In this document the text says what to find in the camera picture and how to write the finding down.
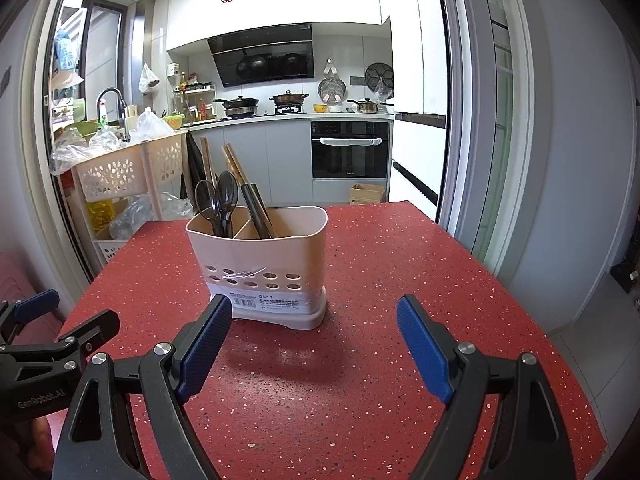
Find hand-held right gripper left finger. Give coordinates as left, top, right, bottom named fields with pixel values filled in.
left=56, top=295, right=234, bottom=480

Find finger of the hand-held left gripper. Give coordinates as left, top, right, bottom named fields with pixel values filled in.
left=59, top=309, right=121, bottom=362
left=0, top=288, right=60, bottom=334

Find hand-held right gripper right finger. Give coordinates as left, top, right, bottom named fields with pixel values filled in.
left=396, top=294, right=578, bottom=480

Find beige plastic utensil holder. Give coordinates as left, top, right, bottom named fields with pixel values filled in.
left=184, top=204, right=329, bottom=332

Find dark metal spoons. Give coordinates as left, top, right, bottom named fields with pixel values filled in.
left=193, top=179, right=226, bottom=237

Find dark brown chopstick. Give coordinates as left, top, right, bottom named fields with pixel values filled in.
left=250, top=182, right=275, bottom=239
left=241, top=183, right=268, bottom=239

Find dark clear plastic spoon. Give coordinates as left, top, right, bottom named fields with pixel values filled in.
left=215, top=169, right=239, bottom=239

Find patterned wooden chopstick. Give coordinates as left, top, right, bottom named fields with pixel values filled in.
left=222, top=145, right=247, bottom=186

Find light wooden chopstick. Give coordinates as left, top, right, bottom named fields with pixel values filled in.
left=199, top=136, right=219, bottom=187
left=226, top=143, right=250, bottom=186

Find crumpled clear plastic bag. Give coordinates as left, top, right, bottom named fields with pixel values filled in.
left=108, top=191, right=194, bottom=240

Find beige plastic storage cart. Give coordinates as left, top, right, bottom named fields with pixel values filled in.
left=69, top=132, right=189, bottom=267

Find cardboard box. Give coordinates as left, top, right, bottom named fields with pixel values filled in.
left=348, top=182, right=387, bottom=206

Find clear plastic bags pile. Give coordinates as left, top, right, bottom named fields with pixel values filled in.
left=48, top=107, right=176, bottom=176

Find black hanging bag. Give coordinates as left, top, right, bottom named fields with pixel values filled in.
left=179, top=129, right=204, bottom=201

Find black built-in oven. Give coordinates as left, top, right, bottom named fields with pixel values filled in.
left=309, top=119, right=391, bottom=180

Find black kitchen faucet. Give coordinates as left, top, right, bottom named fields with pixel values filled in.
left=95, top=87, right=129, bottom=132

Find black wok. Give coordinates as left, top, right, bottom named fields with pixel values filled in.
left=213, top=94, right=261, bottom=119

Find white spice rack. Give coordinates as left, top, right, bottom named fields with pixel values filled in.
left=172, top=72, right=217, bottom=124

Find small steel pot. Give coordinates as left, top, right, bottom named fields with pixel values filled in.
left=347, top=97, right=384, bottom=115

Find hanging white plastic bag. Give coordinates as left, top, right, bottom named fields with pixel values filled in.
left=138, top=62, right=161, bottom=94

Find lidded cooking pot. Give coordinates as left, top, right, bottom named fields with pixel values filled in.
left=268, top=90, right=310, bottom=114

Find white refrigerator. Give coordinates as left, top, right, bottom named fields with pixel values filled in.
left=374, top=0, right=449, bottom=222

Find hanging metal steamer rack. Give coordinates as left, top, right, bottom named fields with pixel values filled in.
left=318, top=58, right=348, bottom=104

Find hanging round dark grid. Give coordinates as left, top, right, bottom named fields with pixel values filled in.
left=363, top=61, right=395, bottom=91

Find black range hood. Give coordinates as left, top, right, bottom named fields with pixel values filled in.
left=206, top=22, right=316, bottom=89

